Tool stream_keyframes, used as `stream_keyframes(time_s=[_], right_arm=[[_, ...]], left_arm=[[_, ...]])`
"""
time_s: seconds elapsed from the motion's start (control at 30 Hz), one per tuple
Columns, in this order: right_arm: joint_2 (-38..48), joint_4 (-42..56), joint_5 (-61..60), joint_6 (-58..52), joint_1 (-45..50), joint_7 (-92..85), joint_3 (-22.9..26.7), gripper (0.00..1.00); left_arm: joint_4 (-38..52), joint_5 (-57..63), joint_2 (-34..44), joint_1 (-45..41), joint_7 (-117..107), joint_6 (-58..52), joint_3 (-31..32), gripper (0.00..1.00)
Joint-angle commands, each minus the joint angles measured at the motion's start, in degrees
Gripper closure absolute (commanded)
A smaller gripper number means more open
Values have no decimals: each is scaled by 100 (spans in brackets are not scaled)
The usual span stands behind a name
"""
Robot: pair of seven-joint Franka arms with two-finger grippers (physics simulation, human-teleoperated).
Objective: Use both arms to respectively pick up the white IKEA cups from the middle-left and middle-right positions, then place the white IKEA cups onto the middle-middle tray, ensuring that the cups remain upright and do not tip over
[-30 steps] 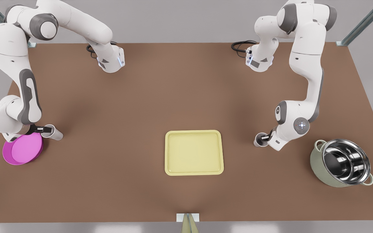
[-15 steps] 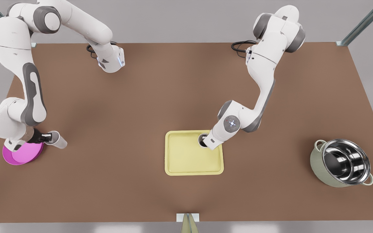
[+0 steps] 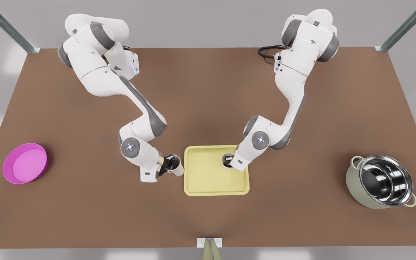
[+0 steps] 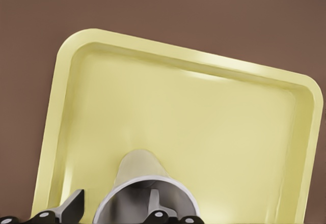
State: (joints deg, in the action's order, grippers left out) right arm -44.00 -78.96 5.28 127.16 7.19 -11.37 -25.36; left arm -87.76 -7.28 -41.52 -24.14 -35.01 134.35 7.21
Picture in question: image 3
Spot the white IKEA cup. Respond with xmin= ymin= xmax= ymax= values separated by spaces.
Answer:
xmin=221 ymin=153 xmax=236 ymax=171
xmin=168 ymin=155 xmax=185 ymax=177

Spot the yellow rectangular tray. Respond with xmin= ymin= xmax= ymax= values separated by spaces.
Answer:
xmin=183 ymin=145 xmax=250 ymax=196

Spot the pink round bowl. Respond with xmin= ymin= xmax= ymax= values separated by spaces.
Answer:
xmin=3 ymin=143 xmax=49 ymax=185

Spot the green pot with steel interior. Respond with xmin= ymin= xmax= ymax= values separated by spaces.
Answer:
xmin=345 ymin=155 xmax=416 ymax=210

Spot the silver frame post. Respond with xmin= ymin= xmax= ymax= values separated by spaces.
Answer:
xmin=374 ymin=0 xmax=416 ymax=52
xmin=0 ymin=0 xmax=41 ymax=54
xmin=196 ymin=238 xmax=223 ymax=260

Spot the black cable loop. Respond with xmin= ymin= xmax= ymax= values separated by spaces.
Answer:
xmin=257 ymin=45 xmax=287 ymax=66

